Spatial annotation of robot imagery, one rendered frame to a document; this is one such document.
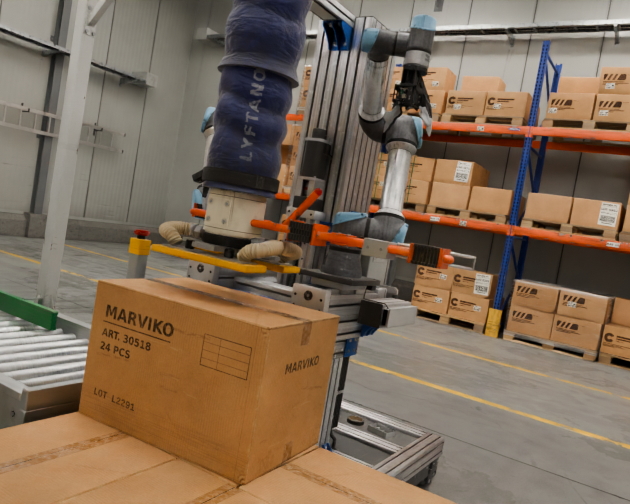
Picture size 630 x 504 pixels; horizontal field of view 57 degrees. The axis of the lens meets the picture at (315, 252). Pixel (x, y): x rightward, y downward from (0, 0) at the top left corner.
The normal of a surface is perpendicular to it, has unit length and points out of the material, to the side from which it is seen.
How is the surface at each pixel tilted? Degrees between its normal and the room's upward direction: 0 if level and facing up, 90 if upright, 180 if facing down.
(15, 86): 90
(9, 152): 90
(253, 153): 75
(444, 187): 85
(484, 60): 90
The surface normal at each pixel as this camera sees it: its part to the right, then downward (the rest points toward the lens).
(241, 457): -0.46, -0.03
